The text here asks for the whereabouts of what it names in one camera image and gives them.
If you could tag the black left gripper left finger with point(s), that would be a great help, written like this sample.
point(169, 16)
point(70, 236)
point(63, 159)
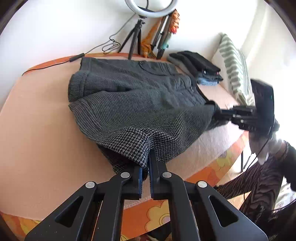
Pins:
point(93, 212)

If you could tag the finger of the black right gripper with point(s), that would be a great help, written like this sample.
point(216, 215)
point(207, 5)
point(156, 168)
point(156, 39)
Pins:
point(223, 120)
point(223, 112)

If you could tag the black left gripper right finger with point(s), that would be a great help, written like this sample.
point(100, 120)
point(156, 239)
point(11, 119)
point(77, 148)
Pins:
point(197, 211)

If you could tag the grey houndstooth pants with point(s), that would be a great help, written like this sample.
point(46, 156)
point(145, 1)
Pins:
point(129, 108)

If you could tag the right hand grey glove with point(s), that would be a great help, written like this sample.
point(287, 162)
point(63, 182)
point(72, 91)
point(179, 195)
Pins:
point(263, 146)

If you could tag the orange floral bedsheet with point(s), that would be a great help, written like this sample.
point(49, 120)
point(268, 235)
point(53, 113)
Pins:
point(208, 171)

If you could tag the stack of folded dark clothes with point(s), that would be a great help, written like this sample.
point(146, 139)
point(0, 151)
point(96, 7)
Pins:
point(197, 67)

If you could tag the green striped pillow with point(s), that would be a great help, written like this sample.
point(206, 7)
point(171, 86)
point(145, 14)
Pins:
point(233, 69)

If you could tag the zebra patterned trousers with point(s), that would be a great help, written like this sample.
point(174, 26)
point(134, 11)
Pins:
point(263, 183)

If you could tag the peach fleece blanket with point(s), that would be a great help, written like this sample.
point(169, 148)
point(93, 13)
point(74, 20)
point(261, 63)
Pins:
point(88, 120)

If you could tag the large grey tripod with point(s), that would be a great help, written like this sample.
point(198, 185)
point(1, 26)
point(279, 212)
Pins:
point(162, 36)

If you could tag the orange floral scarf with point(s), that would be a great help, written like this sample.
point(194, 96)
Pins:
point(146, 51)

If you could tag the small black tripod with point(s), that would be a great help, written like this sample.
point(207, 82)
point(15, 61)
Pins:
point(136, 34)

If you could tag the white ring light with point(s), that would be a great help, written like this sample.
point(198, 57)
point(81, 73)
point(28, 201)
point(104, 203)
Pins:
point(152, 9)

